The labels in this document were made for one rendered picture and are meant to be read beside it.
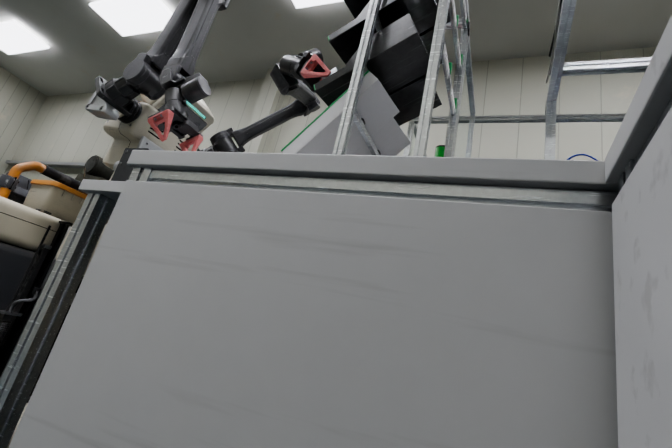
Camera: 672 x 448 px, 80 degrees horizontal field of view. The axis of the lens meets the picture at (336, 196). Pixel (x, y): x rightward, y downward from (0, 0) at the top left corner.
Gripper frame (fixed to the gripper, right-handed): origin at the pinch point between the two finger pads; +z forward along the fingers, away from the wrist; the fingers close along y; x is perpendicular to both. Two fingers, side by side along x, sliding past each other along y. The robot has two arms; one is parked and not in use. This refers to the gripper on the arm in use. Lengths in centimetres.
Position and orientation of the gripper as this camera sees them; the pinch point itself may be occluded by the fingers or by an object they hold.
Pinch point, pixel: (331, 78)
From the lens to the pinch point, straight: 111.1
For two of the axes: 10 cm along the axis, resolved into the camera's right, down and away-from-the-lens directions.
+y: 4.8, 4.0, 7.8
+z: 6.8, 3.9, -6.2
